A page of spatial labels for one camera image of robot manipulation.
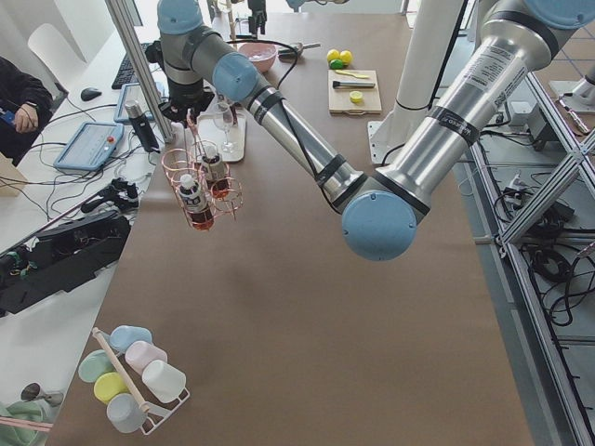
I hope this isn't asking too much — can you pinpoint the blue teach pendant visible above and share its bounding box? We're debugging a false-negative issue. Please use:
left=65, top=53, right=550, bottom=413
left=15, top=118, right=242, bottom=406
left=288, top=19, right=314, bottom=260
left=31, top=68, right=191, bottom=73
left=113, top=83, right=153, bottom=125
left=53, top=122, right=125, bottom=172

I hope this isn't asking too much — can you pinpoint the half lemon slice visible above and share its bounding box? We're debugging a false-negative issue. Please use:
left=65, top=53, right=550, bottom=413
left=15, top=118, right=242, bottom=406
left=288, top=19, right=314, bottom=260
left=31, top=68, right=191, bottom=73
left=350, top=91, right=364, bottom=103

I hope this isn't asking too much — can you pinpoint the pink cup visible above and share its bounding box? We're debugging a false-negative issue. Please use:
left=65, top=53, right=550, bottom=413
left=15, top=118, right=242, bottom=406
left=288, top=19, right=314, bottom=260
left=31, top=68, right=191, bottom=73
left=125, top=340, right=168, bottom=374

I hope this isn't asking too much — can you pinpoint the black computer mouse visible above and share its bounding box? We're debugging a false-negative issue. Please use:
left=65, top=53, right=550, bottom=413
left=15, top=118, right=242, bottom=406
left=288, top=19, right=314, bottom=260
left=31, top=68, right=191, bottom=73
left=80, top=87, right=102, bottom=102

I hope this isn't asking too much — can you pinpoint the steel jigger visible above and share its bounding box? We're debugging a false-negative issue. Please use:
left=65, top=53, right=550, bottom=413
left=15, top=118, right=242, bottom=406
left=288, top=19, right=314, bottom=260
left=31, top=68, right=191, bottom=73
left=20, top=382, right=64, bottom=407

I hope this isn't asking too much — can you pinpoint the green cup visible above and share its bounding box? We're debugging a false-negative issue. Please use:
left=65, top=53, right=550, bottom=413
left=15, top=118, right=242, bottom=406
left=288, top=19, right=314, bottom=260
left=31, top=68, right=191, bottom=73
left=77, top=349, right=115, bottom=383

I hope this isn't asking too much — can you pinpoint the green lime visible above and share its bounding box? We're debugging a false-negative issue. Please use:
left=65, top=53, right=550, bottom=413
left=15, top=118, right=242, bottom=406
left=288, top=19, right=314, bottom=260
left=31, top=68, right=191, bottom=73
left=329, top=59, right=344, bottom=70

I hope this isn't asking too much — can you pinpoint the whole lemon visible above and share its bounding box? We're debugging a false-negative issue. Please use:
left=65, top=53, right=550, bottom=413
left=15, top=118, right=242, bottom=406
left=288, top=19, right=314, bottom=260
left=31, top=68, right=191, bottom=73
left=339, top=50, right=353, bottom=66
left=326, top=48, right=340, bottom=63

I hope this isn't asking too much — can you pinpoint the whole lemon left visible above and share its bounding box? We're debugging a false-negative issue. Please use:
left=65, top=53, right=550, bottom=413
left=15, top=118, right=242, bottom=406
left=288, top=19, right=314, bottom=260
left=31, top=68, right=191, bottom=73
left=326, top=48, right=340, bottom=63

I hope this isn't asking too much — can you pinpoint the wooden cutting board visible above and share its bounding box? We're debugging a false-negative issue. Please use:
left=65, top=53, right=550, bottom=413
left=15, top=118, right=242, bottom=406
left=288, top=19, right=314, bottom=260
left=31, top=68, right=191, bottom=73
left=328, top=70, right=382, bottom=115

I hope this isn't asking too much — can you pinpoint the blue teach pendant near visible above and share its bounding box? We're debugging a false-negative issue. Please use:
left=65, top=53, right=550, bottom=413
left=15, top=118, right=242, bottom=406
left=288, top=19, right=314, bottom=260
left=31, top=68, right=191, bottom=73
left=53, top=122, right=125, bottom=172

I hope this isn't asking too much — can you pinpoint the yellow plastic knife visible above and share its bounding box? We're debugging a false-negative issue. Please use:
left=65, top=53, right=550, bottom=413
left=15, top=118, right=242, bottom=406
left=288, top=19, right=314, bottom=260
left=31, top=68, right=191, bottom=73
left=334, top=70, right=370, bottom=79

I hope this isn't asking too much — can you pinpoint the black electronics box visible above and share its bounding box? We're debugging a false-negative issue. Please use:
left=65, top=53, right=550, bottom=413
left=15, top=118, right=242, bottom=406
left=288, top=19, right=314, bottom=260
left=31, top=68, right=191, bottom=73
left=1, top=211, right=130, bottom=315

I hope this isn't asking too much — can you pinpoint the yellow cup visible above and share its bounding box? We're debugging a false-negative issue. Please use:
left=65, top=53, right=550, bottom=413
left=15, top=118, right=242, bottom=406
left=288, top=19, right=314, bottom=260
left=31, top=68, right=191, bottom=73
left=93, top=372, right=128, bottom=404

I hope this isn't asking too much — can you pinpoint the pink ribbed bowl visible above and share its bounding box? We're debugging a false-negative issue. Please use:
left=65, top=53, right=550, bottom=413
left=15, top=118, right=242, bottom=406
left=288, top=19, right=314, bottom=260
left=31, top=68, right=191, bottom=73
left=238, top=42, right=278, bottom=73

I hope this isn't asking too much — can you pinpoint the white wire cup rack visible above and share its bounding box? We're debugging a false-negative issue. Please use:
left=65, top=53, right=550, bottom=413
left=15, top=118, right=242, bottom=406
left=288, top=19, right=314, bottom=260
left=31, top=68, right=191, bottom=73
left=91, top=327, right=191, bottom=436

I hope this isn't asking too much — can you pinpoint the black thermos bottle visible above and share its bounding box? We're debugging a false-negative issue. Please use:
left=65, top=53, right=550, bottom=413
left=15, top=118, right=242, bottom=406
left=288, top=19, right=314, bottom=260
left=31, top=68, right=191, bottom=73
left=125, top=100, right=160, bottom=153

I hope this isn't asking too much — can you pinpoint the white cup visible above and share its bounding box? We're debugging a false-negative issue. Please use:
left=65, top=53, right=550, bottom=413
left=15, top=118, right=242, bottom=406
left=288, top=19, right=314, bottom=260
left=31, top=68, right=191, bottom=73
left=141, top=360, right=187, bottom=403

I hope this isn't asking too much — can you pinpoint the blue teach pendant far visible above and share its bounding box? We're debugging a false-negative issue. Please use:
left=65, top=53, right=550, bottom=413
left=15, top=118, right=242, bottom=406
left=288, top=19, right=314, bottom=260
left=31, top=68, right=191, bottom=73
left=113, top=83, right=153, bottom=125

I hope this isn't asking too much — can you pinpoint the wooden glass stand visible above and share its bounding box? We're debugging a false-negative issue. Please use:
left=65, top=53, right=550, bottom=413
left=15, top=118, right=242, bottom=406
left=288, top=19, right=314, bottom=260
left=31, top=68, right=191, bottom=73
left=217, top=0, right=247, bottom=41

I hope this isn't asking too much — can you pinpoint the black keyboard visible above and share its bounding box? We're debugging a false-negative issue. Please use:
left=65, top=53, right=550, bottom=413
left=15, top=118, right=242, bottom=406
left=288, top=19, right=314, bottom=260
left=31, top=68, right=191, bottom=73
left=112, top=55, right=137, bottom=90

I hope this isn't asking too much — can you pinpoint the steel muddler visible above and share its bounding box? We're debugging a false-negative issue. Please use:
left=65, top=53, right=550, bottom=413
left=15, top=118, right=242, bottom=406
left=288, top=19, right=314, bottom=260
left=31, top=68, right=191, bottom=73
left=332, top=80, right=376, bottom=89

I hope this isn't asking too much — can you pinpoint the clear wine glass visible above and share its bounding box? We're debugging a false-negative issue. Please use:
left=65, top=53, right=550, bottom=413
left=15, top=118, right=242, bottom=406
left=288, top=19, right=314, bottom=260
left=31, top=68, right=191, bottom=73
left=214, top=101, right=235, bottom=153

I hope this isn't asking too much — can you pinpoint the copper wire bottle basket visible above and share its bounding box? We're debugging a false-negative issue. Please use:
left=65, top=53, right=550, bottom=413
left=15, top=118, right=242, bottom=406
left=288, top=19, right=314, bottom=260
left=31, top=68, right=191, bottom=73
left=161, top=123, right=244, bottom=231

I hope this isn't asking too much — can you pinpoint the whole lemon right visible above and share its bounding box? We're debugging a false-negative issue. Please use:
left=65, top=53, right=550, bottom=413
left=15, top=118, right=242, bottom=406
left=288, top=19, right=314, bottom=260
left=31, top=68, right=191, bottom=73
left=339, top=50, right=353, bottom=66

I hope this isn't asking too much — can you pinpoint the grey blue cup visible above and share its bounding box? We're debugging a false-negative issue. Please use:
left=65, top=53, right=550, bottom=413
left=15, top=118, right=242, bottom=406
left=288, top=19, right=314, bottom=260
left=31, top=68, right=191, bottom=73
left=106, top=393, right=147, bottom=434

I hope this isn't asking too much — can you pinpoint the cream serving tray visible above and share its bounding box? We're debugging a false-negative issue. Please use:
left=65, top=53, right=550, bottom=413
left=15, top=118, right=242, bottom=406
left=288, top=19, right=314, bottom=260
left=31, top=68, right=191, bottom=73
left=197, top=111, right=246, bottom=163

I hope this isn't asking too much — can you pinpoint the black cable bundle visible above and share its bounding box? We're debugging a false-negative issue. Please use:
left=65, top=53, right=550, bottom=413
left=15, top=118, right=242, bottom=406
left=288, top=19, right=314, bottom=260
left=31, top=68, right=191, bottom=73
left=81, top=177, right=140, bottom=214

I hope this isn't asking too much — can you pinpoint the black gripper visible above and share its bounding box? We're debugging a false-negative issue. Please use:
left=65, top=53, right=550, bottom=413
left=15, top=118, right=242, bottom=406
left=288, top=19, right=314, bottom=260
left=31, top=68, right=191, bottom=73
left=247, top=0, right=267, bottom=36
left=158, top=79, right=215, bottom=128

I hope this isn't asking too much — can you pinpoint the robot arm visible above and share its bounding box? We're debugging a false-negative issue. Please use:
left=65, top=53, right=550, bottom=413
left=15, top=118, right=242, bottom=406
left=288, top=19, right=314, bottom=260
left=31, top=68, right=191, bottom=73
left=157, top=1, right=594, bottom=261
left=247, top=0, right=348, bottom=38

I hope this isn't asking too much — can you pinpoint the aluminium frame post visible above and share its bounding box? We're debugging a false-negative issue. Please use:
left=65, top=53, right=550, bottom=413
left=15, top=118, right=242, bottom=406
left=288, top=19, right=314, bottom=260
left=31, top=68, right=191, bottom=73
left=105, top=0, right=173, bottom=143

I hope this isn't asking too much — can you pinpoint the metal ice scoop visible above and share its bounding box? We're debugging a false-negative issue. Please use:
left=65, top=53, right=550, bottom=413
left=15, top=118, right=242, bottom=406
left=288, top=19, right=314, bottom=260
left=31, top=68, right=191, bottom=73
left=278, top=42, right=322, bottom=60

